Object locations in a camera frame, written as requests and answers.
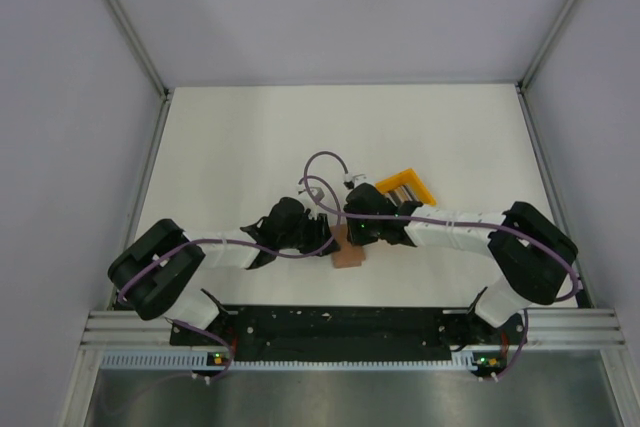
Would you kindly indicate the stack of striped cards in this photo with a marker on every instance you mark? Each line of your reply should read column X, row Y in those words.
column 402, row 194

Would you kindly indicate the yellow plastic bin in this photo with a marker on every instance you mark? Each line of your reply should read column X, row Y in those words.
column 409, row 178

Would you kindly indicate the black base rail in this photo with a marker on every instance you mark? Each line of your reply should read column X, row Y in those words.
column 334, row 334

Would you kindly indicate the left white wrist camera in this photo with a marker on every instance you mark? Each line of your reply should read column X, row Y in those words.
column 309, row 195

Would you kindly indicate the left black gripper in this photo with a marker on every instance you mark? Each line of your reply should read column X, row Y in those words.
column 319, row 228

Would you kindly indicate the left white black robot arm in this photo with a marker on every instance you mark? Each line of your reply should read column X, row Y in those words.
column 155, row 275

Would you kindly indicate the tan leather card holder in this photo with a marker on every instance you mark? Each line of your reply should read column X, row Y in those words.
column 348, row 255

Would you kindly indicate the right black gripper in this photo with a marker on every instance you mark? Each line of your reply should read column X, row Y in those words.
column 355, row 237

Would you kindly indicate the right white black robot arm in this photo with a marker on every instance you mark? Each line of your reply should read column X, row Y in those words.
column 534, row 256

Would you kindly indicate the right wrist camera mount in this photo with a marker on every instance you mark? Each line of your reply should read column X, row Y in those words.
column 352, row 181

